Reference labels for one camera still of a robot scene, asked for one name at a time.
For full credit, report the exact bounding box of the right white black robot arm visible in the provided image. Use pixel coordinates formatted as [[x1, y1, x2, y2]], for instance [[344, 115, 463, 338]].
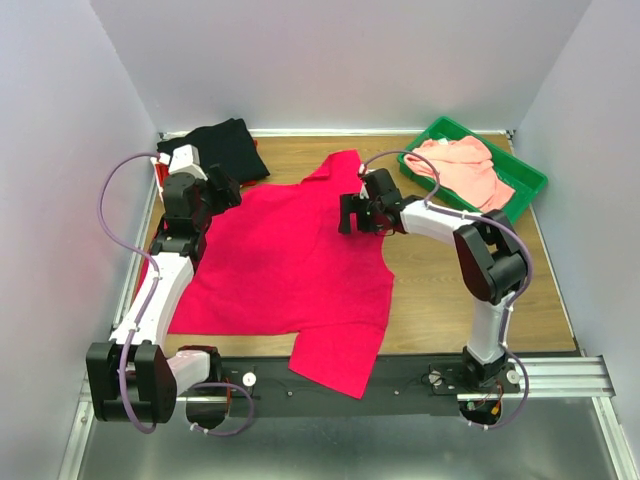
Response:
[[338, 169, 533, 392]]

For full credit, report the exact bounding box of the salmon pink t shirt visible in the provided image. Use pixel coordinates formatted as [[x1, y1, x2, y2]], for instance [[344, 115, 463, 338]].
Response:
[[413, 136, 515, 212]]

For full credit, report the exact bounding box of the green plastic bin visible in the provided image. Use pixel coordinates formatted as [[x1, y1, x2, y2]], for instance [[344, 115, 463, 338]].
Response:
[[397, 116, 548, 222]]

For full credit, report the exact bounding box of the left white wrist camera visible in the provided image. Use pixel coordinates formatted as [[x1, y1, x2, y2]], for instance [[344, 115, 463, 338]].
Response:
[[158, 144, 207, 180]]

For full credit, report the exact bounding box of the aluminium frame rail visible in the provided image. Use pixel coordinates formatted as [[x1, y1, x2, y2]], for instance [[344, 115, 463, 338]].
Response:
[[79, 355, 615, 401]]

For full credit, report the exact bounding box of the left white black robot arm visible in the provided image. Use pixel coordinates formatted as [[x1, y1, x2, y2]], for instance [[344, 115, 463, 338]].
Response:
[[86, 165, 241, 434]]

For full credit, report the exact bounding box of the black folded t shirt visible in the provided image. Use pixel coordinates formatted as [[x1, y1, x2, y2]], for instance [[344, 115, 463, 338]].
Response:
[[157, 118, 270, 185]]

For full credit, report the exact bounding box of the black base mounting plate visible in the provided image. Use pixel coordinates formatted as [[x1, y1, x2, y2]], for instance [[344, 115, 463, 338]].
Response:
[[164, 353, 522, 420]]

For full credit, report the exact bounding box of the magenta t shirt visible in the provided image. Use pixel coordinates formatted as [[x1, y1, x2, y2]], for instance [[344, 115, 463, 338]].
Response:
[[169, 150, 394, 399]]

